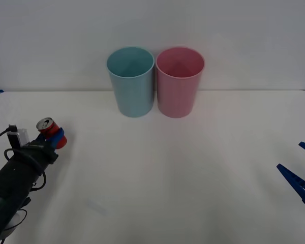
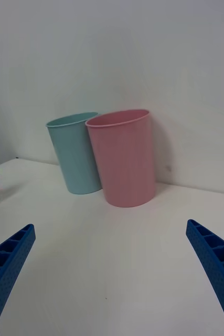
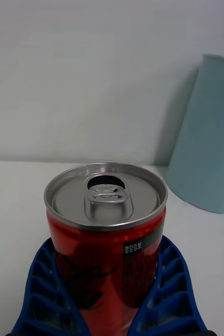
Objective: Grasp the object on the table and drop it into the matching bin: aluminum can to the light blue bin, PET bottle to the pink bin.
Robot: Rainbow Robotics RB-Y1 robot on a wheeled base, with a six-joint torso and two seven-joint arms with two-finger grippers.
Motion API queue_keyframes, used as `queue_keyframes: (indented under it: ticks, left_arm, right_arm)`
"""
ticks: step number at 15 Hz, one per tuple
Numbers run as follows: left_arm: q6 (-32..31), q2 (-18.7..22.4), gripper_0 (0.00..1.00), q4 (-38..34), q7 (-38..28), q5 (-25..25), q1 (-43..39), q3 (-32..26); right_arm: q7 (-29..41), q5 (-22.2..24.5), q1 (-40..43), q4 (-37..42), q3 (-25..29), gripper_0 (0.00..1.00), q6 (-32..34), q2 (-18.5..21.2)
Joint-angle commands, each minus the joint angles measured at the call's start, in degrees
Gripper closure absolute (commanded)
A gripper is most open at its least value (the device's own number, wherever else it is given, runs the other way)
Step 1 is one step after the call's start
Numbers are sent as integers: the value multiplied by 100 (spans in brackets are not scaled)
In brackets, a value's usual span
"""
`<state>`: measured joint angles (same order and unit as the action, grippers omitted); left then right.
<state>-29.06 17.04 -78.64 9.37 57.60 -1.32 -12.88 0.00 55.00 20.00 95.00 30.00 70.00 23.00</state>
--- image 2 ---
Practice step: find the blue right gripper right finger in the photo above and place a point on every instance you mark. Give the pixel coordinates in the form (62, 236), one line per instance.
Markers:
(216, 265)

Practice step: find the pale blue plastic waste bin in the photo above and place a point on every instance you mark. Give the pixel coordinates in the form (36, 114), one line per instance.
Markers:
(73, 155)

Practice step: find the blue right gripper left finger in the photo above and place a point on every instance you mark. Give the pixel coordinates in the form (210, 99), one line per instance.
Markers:
(5, 273)

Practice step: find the pink plastic waste bin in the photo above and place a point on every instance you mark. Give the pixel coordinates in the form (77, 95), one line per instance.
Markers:
(125, 160)

